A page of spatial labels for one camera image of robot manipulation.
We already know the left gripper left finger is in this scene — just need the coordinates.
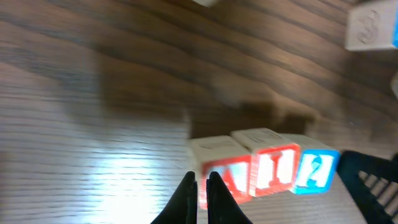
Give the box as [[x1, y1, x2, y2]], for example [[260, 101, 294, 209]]
[[151, 171, 198, 224]]

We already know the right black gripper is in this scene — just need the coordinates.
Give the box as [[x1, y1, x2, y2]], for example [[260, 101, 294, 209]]
[[337, 151, 397, 224]]

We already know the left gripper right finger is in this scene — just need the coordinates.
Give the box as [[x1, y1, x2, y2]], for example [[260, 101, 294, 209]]
[[206, 171, 252, 224]]

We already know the red A block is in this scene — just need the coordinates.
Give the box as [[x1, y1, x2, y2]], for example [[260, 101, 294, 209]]
[[188, 136, 252, 210]]

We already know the blue 2 block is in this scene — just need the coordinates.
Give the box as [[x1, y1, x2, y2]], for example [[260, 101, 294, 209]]
[[282, 134, 340, 195]]

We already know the red I block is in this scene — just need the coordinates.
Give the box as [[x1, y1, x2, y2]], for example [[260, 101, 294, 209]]
[[231, 128, 301, 197]]

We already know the blue 5 block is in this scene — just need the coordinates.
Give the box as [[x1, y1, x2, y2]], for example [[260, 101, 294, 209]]
[[345, 0, 397, 51]]

